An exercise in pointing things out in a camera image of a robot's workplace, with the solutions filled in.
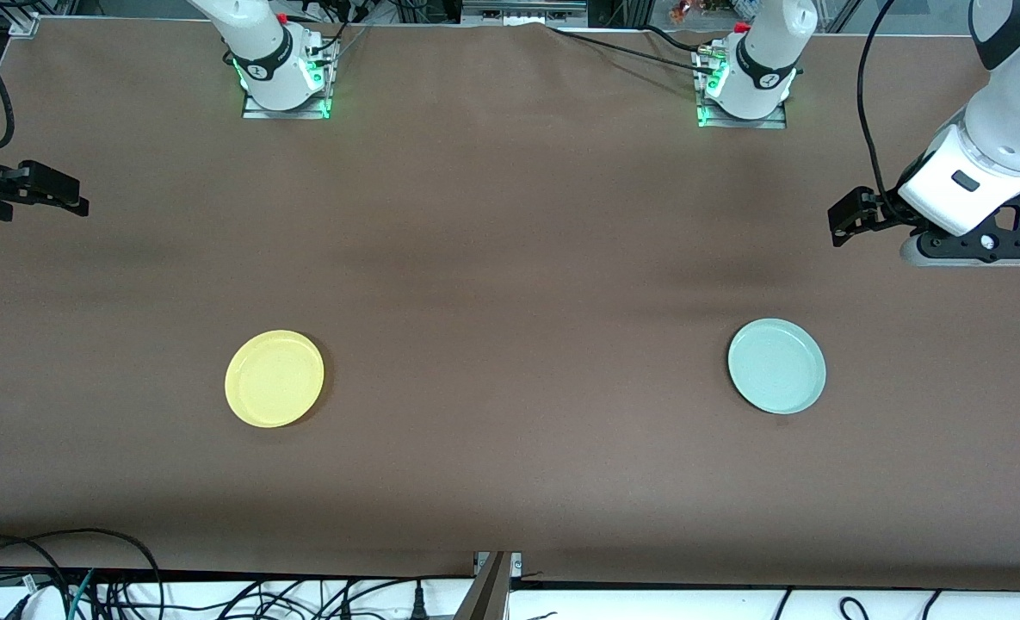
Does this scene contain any light green plate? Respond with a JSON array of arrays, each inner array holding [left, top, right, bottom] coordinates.
[[727, 318, 827, 416]]

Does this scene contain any yellow plate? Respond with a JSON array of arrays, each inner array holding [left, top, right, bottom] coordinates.
[[225, 330, 325, 429]]

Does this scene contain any brown table cloth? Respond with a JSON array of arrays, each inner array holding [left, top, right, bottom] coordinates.
[[0, 17, 1020, 592]]

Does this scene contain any white round device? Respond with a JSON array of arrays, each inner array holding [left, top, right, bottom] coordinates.
[[9, 586, 68, 620]]

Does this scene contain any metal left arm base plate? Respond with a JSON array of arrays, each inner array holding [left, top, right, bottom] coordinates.
[[695, 45, 788, 130]]

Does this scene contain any black looped cable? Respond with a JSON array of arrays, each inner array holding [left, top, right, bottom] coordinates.
[[0, 528, 164, 620]]

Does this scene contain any green cable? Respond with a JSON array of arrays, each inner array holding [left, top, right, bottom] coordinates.
[[65, 568, 97, 620]]

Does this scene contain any aluminium frame bar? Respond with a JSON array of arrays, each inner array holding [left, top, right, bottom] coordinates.
[[461, 0, 590, 24]]

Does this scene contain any aluminium profile post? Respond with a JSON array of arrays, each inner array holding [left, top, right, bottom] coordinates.
[[451, 549, 524, 620]]

